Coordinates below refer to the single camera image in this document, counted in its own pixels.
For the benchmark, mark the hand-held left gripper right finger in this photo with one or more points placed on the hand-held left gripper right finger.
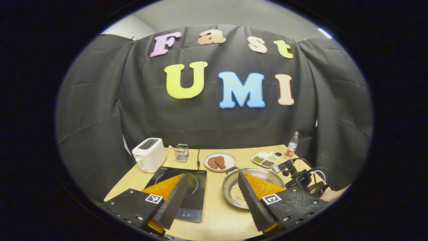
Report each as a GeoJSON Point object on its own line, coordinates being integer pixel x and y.
{"type": "Point", "coordinates": [250, 201]}

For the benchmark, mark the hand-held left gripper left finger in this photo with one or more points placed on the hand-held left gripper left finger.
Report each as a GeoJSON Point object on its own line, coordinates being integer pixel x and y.
{"type": "Point", "coordinates": [174, 201]}

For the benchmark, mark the black induction cooktop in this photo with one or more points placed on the black induction cooktop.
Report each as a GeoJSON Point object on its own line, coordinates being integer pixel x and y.
{"type": "Point", "coordinates": [197, 197]}

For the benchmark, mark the stainless steel pot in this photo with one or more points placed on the stainless steel pot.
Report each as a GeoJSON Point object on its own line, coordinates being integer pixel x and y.
{"type": "Point", "coordinates": [267, 175]}

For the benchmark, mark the pile of soybeans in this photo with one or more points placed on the pile of soybeans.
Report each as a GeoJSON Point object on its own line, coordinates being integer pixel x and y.
{"type": "Point", "coordinates": [238, 195]}

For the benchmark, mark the clear plastic water bottle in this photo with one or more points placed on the clear plastic water bottle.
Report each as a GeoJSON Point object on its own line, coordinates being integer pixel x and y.
{"type": "Point", "coordinates": [292, 147]}

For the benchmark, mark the pile of yellow beans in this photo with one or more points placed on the pile of yellow beans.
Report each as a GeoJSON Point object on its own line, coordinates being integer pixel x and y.
{"type": "Point", "coordinates": [273, 157]}

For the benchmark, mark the pile of dark red beans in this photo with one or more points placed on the pile of dark red beans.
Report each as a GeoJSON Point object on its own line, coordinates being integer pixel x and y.
{"type": "Point", "coordinates": [268, 163]}

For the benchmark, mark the pile of green beans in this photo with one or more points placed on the pile of green beans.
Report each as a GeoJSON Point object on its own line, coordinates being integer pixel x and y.
{"type": "Point", "coordinates": [258, 159]}

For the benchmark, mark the white divided dish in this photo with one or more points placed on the white divided dish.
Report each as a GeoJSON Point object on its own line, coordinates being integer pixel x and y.
{"type": "Point", "coordinates": [265, 154]}

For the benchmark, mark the round grey plate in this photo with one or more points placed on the round grey plate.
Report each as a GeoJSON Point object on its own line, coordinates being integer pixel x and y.
{"type": "Point", "coordinates": [230, 160]}

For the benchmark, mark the raw meat slice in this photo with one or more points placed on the raw meat slice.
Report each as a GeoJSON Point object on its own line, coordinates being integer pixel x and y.
{"type": "Point", "coordinates": [221, 162]}
{"type": "Point", "coordinates": [212, 163]}

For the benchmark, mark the white toaster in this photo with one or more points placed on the white toaster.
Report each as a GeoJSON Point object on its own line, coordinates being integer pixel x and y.
{"type": "Point", "coordinates": [148, 155]}

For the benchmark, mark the red striped straw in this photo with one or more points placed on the red striped straw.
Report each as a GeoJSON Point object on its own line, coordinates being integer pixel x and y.
{"type": "Point", "coordinates": [172, 147]}

